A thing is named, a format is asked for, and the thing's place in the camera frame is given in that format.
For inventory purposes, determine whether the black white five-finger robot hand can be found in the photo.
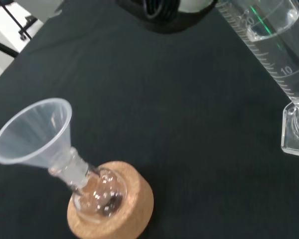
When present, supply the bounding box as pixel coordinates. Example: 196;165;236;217
115;0;219;33

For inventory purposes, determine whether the small glass round-bottom flask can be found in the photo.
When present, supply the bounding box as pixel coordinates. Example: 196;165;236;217
48;146;128;221

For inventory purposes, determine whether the black bench cloth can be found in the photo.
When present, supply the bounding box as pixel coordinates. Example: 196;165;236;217
0;0;299;239

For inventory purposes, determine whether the black tripod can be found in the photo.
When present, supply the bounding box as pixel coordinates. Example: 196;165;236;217
0;0;33;58

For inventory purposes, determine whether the clear plastic funnel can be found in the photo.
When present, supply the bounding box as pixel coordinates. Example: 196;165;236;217
0;98;91;176

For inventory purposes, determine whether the cork ring stand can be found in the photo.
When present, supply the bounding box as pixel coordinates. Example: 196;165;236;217
66;160;155;239

